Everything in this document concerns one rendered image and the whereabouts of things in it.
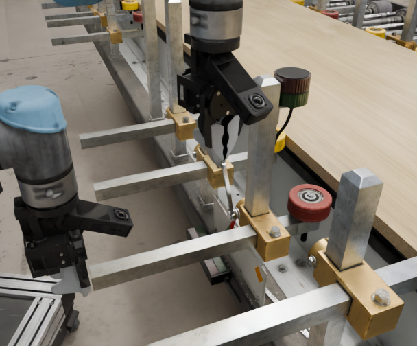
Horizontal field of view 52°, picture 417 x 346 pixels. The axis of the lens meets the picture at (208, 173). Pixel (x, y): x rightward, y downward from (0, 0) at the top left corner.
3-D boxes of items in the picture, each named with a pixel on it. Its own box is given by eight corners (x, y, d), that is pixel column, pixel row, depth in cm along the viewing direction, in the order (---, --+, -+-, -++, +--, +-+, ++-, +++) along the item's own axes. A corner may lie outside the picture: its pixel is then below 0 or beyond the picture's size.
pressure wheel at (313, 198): (296, 257, 83) (303, 211, 76) (276, 232, 89) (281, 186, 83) (331, 247, 85) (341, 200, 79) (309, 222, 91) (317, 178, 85)
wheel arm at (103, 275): (94, 296, 72) (90, 277, 69) (91, 281, 74) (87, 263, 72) (318, 233, 85) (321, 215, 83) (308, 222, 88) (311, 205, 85)
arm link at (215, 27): (254, 5, 60) (210, 15, 55) (252, 39, 62) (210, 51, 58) (218, -4, 64) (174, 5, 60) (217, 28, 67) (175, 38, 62)
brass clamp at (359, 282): (359, 343, 53) (367, 316, 50) (301, 268, 64) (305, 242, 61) (399, 327, 55) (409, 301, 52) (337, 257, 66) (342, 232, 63)
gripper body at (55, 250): (31, 249, 69) (13, 188, 62) (86, 236, 72) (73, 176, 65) (33, 283, 63) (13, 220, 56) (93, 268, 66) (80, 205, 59)
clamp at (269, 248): (264, 263, 78) (266, 242, 76) (234, 218, 89) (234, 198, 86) (291, 255, 80) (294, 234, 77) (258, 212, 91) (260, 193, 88)
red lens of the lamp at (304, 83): (284, 95, 68) (285, 82, 67) (266, 82, 73) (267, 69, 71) (316, 90, 70) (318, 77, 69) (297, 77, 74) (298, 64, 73)
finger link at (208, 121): (218, 138, 71) (219, 88, 66) (225, 142, 70) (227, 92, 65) (196, 147, 68) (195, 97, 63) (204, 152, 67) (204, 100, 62)
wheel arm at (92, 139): (82, 152, 113) (79, 138, 110) (80, 146, 115) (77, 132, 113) (234, 125, 126) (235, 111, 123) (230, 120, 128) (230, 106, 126)
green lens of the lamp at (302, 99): (282, 110, 69) (284, 97, 68) (265, 95, 74) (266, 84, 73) (314, 104, 71) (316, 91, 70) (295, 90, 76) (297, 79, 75)
